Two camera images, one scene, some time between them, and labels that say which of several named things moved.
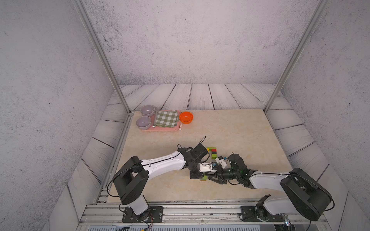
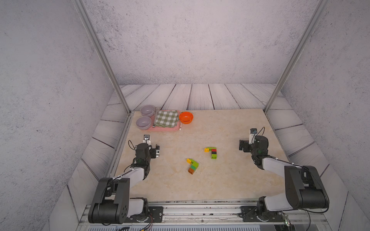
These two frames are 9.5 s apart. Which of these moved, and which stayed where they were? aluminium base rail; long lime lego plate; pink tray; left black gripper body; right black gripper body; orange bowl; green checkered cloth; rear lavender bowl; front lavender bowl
Moved: long lime lego plate; left black gripper body; right black gripper body
Stayed: aluminium base rail; front lavender bowl; pink tray; green checkered cloth; rear lavender bowl; orange bowl
